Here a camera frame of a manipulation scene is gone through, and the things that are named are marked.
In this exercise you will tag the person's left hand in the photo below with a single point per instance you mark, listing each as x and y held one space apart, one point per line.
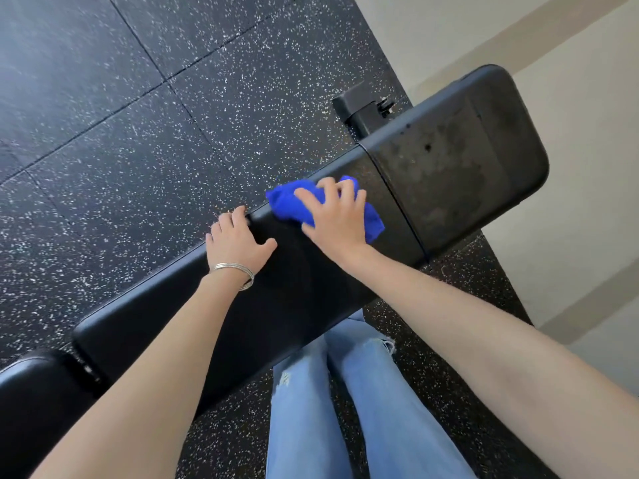
235 246

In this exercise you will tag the person's right hand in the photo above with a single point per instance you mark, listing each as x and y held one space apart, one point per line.
335 224

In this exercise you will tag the person's right middle finger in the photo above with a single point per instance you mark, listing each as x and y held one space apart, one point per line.
327 190

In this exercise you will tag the person's left middle finger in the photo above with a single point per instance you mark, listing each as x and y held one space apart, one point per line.
225 221

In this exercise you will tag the person's right little finger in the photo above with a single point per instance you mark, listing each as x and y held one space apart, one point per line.
361 200

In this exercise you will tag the person's left thumb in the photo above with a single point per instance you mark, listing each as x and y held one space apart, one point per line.
265 247

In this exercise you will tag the person's right thumb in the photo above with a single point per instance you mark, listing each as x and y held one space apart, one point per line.
312 233

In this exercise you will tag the blue microfibre cloth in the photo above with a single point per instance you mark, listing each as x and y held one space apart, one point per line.
287 204

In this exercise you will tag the person's left forearm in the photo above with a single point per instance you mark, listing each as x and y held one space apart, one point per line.
149 379

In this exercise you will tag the person's right forearm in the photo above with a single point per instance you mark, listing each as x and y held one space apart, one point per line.
479 354

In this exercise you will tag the long black bench pad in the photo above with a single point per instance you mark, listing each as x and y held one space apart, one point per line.
279 299

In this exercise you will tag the short black bench seat pad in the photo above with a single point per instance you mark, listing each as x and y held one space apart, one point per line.
449 169

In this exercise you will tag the light blue jeans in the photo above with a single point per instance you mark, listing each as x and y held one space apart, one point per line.
349 409

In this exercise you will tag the rounded black padded cushion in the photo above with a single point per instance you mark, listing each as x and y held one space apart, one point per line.
35 404

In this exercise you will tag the black metal bench frame foot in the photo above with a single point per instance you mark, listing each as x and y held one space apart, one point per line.
362 112

